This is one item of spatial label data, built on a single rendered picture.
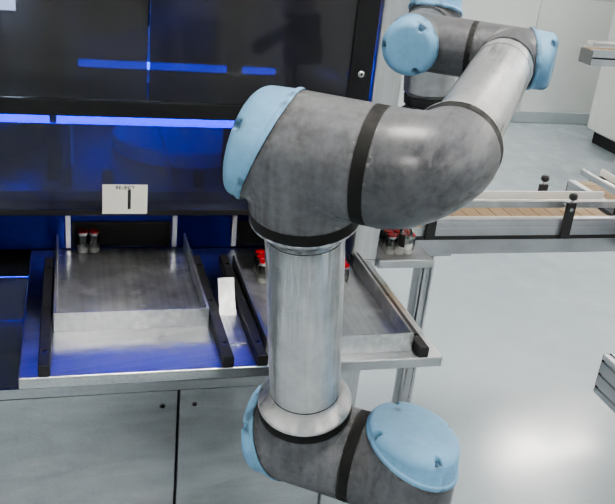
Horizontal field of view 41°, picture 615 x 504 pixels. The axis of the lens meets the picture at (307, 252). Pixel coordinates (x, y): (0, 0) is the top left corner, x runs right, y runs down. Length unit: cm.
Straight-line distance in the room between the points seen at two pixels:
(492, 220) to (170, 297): 82
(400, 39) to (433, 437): 50
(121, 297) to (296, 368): 68
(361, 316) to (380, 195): 83
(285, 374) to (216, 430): 99
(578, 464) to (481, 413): 36
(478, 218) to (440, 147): 125
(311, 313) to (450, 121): 25
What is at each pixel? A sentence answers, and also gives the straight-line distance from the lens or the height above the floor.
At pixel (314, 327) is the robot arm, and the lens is 90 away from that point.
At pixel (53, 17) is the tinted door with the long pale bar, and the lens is 156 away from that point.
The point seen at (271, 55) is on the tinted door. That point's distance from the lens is 161.
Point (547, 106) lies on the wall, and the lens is 738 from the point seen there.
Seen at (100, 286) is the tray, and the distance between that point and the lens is 160.
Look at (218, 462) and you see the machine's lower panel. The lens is 198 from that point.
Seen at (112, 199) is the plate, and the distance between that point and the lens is 164.
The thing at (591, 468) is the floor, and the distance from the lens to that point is 289.
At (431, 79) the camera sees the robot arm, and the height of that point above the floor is 136.
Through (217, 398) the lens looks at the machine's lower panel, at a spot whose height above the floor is 55.
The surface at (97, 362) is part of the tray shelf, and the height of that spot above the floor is 88.
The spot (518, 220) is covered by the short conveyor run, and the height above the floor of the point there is 93.
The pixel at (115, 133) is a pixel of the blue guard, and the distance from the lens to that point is 160.
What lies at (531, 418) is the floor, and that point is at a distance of 304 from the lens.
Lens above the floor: 159
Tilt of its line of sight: 23 degrees down
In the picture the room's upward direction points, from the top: 6 degrees clockwise
